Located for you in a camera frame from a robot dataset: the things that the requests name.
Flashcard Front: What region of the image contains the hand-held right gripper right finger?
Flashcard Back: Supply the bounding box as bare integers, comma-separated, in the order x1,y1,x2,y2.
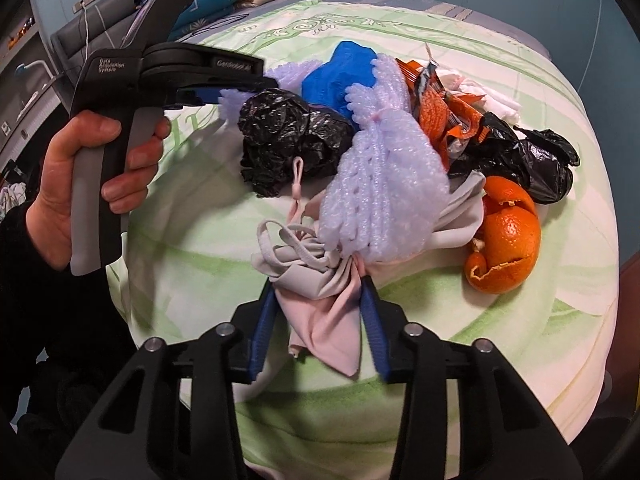
357,275,586,480

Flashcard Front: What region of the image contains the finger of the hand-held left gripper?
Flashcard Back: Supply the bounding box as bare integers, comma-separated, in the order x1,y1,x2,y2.
172,76,281,111

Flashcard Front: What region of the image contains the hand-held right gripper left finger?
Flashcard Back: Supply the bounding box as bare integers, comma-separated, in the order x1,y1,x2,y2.
54,280,281,480

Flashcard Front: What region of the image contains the pink grey cloth face mask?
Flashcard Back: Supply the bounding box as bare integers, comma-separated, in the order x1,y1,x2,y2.
250,156,487,378

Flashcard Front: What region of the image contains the blue cloth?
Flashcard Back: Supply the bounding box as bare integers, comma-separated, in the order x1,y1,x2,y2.
301,41,377,120

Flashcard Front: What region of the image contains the lilac foam net pink band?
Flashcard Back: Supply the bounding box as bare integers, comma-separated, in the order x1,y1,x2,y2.
318,52,449,263

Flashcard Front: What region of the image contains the person's left forearm black sleeve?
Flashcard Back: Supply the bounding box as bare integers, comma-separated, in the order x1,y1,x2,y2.
0,202,141,480

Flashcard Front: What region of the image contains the person's left hand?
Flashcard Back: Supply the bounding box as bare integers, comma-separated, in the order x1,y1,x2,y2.
26,110,172,267

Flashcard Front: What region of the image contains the crumpled black plastic bag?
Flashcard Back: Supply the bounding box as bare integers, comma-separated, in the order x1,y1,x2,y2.
447,112,582,206
237,88,357,198

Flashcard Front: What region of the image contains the grey padded headboard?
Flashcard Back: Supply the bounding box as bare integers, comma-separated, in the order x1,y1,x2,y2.
50,0,148,63

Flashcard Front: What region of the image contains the blue floral pillow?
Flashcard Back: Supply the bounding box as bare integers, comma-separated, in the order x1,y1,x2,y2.
167,0,247,41

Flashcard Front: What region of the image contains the orange peel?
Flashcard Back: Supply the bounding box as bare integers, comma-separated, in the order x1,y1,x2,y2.
464,175,542,295

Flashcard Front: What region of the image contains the orange snack wrapper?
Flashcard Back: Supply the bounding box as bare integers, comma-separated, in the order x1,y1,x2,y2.
396,57,493,161

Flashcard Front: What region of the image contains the grey bed sheet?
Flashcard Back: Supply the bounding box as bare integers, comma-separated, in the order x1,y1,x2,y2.
425,2,551,58

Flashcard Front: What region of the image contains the white tissue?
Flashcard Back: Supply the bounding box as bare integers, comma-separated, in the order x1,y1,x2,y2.
440,72,523,126

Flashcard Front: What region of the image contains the white cable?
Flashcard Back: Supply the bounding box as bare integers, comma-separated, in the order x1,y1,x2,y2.
79,2,110,48

